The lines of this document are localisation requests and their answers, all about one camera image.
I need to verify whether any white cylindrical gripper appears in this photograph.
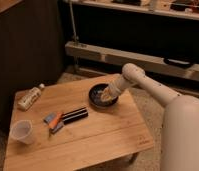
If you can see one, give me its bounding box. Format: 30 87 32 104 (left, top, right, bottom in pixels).
101 75 133 101

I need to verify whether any dark ceramic bowl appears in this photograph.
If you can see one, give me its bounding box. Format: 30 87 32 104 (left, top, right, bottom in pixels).
89 83 118 107

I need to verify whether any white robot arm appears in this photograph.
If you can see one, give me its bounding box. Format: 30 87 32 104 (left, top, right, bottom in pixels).
101 63 199 171

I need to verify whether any black rectangular box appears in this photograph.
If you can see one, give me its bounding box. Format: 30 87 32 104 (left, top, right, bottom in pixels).
61 107 88 125

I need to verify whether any white plastic bottle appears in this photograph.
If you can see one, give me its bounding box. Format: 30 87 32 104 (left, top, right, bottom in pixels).
18 83 45 111

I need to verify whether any metal shelf unit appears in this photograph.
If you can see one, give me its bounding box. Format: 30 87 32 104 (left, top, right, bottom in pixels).
62 0 199 81

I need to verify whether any clear plastic cup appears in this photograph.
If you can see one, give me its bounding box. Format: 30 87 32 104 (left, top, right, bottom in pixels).
10 120 35 145

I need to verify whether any dark wooden cabinet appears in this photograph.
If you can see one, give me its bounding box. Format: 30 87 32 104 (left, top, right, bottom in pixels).
0 0 63 131

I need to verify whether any orange handled tool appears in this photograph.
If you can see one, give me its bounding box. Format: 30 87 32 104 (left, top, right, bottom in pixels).
49 113 63 134

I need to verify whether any black handle on shelf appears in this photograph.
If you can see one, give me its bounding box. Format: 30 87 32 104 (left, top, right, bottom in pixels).
163 58 195 69

